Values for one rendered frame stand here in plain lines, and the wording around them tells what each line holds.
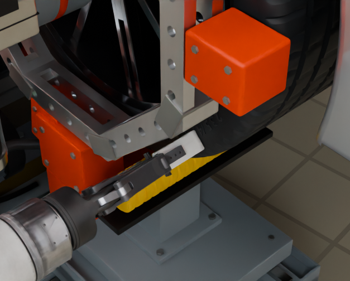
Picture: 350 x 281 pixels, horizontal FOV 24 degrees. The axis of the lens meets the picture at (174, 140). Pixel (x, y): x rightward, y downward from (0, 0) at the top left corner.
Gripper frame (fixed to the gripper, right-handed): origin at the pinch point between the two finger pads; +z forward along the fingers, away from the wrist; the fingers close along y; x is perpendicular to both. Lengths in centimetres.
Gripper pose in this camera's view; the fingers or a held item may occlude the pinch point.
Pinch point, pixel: (178, 151)
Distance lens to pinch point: 109.2
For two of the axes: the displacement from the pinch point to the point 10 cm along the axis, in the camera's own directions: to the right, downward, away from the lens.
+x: -4.7, -8.8, -0.8
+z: 7.4, -4.4, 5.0
